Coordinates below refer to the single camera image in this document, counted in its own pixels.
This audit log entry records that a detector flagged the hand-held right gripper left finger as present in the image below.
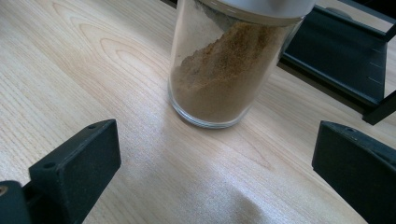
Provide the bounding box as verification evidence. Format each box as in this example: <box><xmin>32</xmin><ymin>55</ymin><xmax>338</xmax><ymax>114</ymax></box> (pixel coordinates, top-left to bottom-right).
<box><xmin>22</xmin><ymin>119</ymin><xmax>121</xmax><ymax>224</ymax></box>

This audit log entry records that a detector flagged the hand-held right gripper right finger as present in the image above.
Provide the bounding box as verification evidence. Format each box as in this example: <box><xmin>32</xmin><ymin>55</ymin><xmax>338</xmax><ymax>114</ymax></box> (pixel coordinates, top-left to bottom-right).
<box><xmin>312</xmin><ymin>120</ymin><xmax>396</xmax><ymax>224</ymax></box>

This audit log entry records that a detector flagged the black metal shelf rack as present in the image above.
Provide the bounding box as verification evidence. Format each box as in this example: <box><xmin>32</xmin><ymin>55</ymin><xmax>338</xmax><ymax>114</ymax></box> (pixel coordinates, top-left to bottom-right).
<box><xmin>160</xmin><ymin>0</ymin><xmax>396</xmax><ymax>126</ymax></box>

